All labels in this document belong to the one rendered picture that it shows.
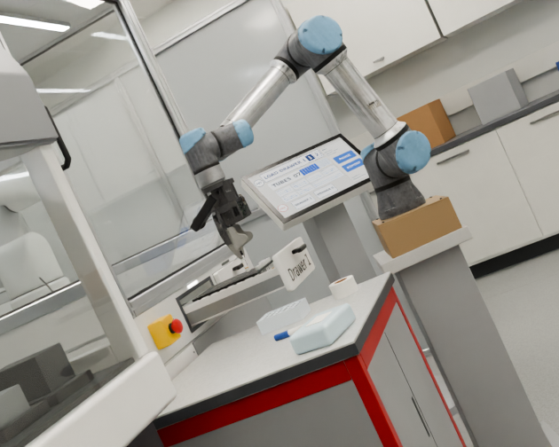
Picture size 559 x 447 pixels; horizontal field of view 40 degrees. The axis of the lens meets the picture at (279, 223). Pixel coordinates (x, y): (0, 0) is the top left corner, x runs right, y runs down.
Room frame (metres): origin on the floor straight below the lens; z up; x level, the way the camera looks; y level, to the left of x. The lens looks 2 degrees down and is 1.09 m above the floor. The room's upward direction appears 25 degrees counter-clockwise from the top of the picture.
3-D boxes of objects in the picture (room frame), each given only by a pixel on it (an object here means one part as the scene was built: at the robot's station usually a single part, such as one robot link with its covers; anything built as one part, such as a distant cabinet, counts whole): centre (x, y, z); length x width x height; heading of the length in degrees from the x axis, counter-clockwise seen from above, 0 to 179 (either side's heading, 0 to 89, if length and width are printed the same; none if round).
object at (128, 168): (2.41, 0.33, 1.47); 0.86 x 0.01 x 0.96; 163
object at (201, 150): (2.07, 0.11, 1.27); 0.09 x 0.08 x 0.11; 111
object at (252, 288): (2.33, 0.21, 0.86); 0.40 x 0.26 x 0.06; 73
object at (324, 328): (1.63, 0.01, 0.78); 0.15 x 0.10 x 0.04; 151
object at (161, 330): (2.04, 0.40, 0.88); 0.07 x 0.05 x 0.07; 163
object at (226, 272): (2.66, 0.22, 0.87); 0.29 x 0.02 x 0.11; 163
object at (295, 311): (2.03, 0.09, 0.78); 0.12 x 0.08 x 0.04; 70
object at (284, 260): (2.26, 0.01, 0.87); 0.29 x 0.02 x 0.11; 163
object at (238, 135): (2.12, 0.03, 1.27); 0.11 x 0.11 x 0.08; 21
